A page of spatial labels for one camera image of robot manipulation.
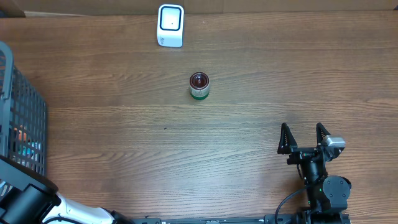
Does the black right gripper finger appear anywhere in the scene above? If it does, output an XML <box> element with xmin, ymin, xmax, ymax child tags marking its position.
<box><xmin>316</xmin><ymin>123</ymin><xmax>330</xmax><ymax>145</ymax></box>
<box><xmin>277</xmin><ymin>123</ymin><xmax>298</xmax><ymax>154</ymax></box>

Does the jar with green lid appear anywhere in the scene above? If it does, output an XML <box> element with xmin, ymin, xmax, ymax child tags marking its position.
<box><xmin>189</xmin><ymin>72</ymin><xmax>210</xmax><ymax>100</ymax></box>

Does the teal tissue pack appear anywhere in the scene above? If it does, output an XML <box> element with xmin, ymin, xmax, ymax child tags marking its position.
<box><xmin>18</xmin><ymin>141</ymin><xmax>42</xmax><ymax>161</ymax></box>

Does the orange tissue pack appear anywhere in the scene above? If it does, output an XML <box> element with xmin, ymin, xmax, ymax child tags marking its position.
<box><xmin>14</xmin><ymin>126</ymin><xmax>30</xmax><ymax>144</ymax></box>

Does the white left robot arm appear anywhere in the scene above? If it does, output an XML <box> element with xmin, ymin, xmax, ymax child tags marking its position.
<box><xmin>1</xmin><ymin>156</ymin><xmax>132</xmax><ymax>224</ymax></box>

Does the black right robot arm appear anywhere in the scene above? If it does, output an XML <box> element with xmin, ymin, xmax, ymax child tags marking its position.
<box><xmin>274</xmin><ymin>123</ymin><xmax>352</xmax><ymax>224</ymax></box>

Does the white barcode scanner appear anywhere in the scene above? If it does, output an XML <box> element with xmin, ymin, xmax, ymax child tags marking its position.
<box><xmin>157</xmin><ymin>4</ymin><xmax>185</xmax><ymax>48</ymax></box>

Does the dark grey plastic basket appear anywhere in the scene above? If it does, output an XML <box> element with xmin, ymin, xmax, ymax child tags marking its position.
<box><xmin>1</xmin><ymin>42</ymin><xmax>47</xmax><ymax>175</ymax></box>

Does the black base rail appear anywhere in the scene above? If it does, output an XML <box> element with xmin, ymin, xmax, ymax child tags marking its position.
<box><xmin>130</xmin><ymin>214</ymin><xmax>305</xmax><ymax>224</ymax></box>

